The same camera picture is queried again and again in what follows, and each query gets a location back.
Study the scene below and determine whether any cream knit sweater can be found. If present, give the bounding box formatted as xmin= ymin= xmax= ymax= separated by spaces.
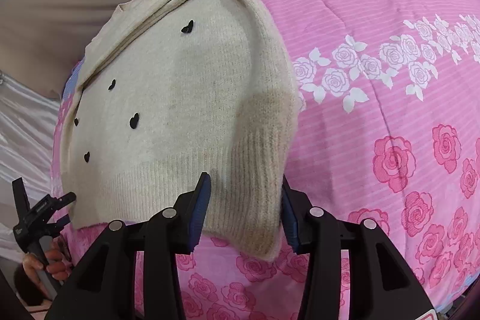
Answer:
xmin=60 ymin=0 xmax=299 ymax=260

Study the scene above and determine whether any pink blue rose bedspread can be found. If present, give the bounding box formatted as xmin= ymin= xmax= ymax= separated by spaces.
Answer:
xmin=50 ymin=0 xmax=480 ymax=320

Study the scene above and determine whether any person's left hand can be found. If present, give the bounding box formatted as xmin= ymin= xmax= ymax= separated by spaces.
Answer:
xmin=22 ymin=241 xmax=71 ymax=292

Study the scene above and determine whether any white satin curtain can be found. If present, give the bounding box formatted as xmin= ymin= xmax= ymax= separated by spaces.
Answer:
xmin=0 ymin=73 xmax=59 ymax=262

